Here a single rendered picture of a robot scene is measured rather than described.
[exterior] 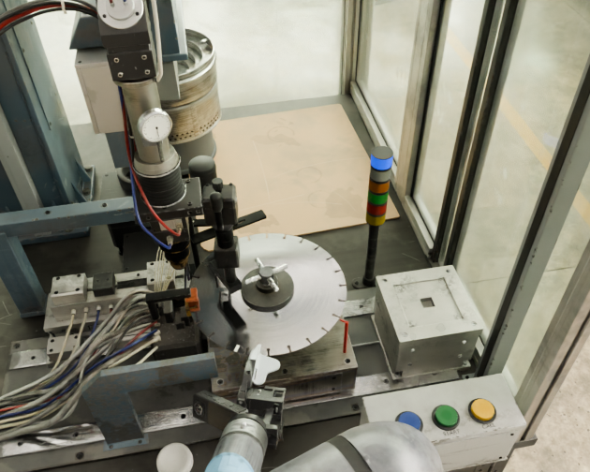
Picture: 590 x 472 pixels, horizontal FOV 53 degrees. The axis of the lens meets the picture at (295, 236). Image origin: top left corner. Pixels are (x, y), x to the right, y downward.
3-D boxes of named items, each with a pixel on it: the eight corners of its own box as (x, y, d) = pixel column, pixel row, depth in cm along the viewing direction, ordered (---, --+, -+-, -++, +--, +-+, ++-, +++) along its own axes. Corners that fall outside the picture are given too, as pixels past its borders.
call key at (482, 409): (486, 402, 112) (489, 396, 111) (495, 421, 109) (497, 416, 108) (466, 405, 112) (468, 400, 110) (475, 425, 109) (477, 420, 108)
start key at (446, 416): (450, 408, 111) (452, 403, 110) (459, 428, 109) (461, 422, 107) (431, 412, 111) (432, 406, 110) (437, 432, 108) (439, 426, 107)
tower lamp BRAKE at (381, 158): (388, 155, 127) (390, 144, 125) (394, 169, 124) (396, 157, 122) (367, 158, 126) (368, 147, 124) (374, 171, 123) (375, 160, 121)
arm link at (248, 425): (215, 470, 94) (217, 423, 92) (222, 453, 98) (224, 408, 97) (262, 476, 93) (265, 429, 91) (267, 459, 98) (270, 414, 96)
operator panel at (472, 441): (485, 411, 126) (502, 372, 116) (508, 461, 119) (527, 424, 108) (357, 435, 123) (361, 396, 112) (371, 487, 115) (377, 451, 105)
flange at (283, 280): (264, 260, 130) (263, 253, 129) (304, 285, 125) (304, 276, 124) (229, 292, 124) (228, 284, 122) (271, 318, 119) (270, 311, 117)
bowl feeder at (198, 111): (223, 123, 203) (211, 21, 178) (232, 180, 182) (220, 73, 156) (131, 133, 200) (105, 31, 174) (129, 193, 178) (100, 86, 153)
